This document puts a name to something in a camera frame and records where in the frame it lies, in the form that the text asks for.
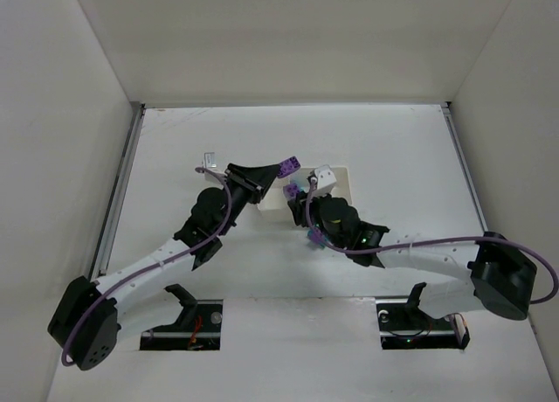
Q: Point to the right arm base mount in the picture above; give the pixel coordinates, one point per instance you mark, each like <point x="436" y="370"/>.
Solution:
<point x="403" y="326"/>

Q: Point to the purple curved lego brick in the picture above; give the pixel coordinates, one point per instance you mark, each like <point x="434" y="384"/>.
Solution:
<point x="292" y="191"/>

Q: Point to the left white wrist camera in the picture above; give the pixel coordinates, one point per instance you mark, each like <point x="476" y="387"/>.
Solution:
<point x="210" y="161"/>

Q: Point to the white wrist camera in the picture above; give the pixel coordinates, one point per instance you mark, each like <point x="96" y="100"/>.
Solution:
<point x="210" y="161"/>
<point x="322" y="180"/>

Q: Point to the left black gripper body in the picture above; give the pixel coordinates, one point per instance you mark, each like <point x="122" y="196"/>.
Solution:
<point x="244" y="180"/>

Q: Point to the purple lego brick on table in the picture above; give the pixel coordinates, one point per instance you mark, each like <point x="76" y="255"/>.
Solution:
<point x="321" y="243"/>

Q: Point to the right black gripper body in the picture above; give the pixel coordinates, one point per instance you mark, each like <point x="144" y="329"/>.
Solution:
<point x="300" y="210"/>

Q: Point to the left aluminium rail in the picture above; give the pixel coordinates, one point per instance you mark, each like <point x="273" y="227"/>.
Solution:
<point x="105" y="242"/>

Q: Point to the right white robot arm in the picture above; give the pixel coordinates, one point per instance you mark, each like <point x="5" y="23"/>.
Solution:
<point x="481" y="273"/>

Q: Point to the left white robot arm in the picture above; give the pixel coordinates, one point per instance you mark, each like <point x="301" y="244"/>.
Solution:
<point x="88" y="320"/>

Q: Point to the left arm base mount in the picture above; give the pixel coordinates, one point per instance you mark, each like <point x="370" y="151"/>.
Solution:
<point x="196" y="328"/>

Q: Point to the purple lego plate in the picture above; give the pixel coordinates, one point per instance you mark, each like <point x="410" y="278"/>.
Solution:
<point x="288" y="167"/>

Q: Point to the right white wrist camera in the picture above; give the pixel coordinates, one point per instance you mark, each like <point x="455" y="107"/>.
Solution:
<point x="322" y="180"/>

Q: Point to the right aluminium rail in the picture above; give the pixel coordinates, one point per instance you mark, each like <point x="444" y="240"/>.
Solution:
<point x="447" y="113"/>

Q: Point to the white three-compartment tray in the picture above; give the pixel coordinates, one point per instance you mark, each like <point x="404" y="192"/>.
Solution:
<point x="273" y="206"/>

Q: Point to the aluminium rail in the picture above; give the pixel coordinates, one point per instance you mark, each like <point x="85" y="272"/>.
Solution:
<point x="447" y="113"/>
<point x="105" y="242"/>

